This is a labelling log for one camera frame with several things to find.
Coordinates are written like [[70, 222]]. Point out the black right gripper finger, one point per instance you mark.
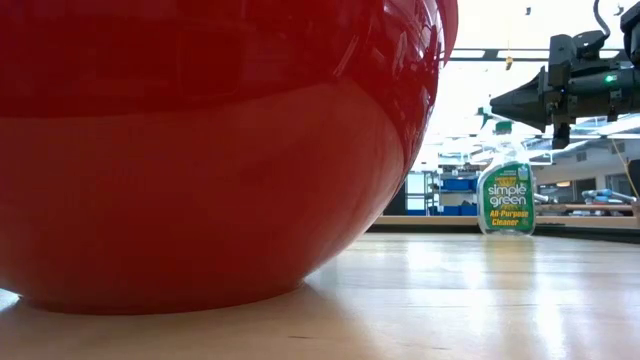
[[522, 104]]

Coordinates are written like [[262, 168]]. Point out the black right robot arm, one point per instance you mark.
[[632, 30]]

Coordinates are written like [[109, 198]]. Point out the blue grey robot arm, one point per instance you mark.
[[607, 195]]

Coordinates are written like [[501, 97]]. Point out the yellow hanging pendant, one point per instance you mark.
[[509, 62]]

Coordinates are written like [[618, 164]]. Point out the green label spray bottle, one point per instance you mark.
[[506, 200]]

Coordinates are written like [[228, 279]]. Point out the blue storage bin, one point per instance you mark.
[[457, 185], [457, 210]]

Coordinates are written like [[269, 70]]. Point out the red plastic bowl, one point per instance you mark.
[[200, 175]]

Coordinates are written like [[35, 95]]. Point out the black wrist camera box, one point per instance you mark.
[[575, 50]]

